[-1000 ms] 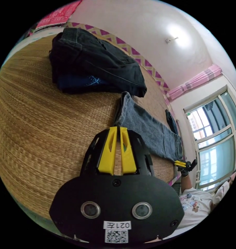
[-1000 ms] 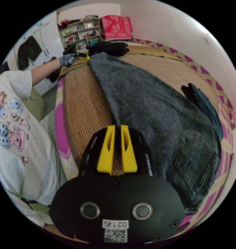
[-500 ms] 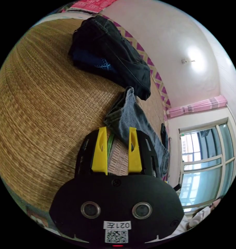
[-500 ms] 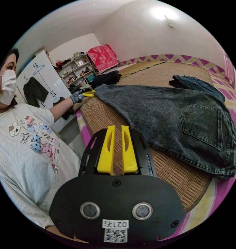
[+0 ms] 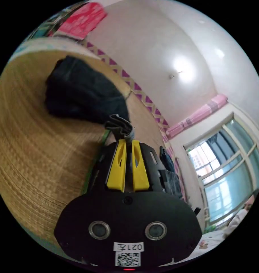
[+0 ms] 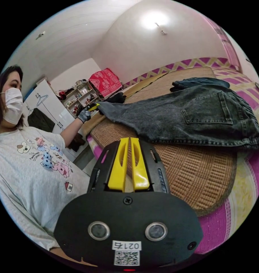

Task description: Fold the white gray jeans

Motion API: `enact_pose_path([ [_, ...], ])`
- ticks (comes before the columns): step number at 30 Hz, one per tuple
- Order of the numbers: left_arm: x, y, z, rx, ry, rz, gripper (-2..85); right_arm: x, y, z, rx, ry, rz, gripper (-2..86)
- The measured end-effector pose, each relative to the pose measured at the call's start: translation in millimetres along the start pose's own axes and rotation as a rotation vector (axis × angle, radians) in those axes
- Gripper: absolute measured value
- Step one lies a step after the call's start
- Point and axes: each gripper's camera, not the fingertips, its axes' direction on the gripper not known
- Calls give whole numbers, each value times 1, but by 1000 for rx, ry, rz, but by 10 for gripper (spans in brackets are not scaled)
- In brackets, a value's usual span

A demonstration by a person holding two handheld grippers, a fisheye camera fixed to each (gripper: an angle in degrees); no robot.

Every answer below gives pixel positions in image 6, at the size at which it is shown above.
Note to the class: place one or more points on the person's left forearm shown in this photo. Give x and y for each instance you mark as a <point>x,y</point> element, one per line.
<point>70,131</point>

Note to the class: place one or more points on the dark blue jeans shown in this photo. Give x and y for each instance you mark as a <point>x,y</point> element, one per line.
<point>203,82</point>

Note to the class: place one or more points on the red patterned cloth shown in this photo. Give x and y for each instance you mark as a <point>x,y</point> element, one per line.
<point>104,82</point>

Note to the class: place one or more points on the person's left hand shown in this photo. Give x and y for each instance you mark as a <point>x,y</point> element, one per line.
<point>84,115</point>

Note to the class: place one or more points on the black garment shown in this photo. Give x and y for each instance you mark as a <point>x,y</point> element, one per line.
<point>116,98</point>

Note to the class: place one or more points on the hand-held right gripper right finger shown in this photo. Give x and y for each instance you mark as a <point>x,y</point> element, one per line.
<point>140,170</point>

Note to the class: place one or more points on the beige open shelf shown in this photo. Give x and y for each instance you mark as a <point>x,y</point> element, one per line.
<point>83,98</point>

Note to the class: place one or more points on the white cupboard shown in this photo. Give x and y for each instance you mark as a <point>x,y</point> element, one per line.
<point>49,106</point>

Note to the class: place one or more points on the gray jeans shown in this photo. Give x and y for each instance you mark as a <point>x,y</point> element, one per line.
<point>163,115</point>

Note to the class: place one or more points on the light blue clothes hanger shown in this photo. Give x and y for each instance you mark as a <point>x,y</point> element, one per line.
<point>42,99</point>

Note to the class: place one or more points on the bed with woven mat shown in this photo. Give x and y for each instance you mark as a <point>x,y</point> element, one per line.
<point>195,172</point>

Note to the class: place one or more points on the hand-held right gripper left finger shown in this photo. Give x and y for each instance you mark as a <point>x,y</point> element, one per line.
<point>117,168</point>

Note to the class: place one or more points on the person's body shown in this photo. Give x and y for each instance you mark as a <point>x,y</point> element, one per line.
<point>27,170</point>

